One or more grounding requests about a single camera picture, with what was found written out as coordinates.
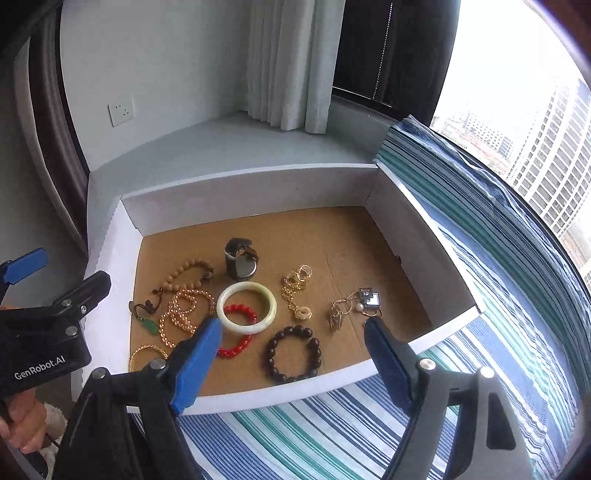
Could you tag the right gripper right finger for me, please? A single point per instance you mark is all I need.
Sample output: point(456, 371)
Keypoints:
point(487, 444)

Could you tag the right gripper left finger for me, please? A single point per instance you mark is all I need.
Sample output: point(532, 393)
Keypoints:
point(124, 426)

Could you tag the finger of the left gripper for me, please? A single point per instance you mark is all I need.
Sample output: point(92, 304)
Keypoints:
point(78, 302)
point(14, 271)

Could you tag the brown cord jade pendant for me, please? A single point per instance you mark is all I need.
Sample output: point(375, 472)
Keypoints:
point(144, 312)

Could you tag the gold bangle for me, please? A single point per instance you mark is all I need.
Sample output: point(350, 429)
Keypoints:
point(142, 355)

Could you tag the red bead bracelet amber bead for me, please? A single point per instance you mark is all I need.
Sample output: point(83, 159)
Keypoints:
point(242, 330)

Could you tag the pale green jade bangle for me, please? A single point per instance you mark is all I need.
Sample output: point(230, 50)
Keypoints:
point(253, 328)

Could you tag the gold chain coin pendant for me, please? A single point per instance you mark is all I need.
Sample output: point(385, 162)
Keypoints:
point(295, 282)

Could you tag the left hand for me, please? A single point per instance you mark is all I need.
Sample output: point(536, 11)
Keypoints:
point(26, 431)

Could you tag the white fleece sleeve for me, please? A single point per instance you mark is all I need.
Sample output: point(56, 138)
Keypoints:
point(50, 420)

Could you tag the white cardboard box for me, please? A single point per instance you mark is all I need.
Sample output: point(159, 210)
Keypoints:
point(285, 242)

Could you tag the white curtain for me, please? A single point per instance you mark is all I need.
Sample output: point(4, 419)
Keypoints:
point(293, 49)

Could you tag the white wall socket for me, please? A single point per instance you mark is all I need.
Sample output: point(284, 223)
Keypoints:
point(121, 111)

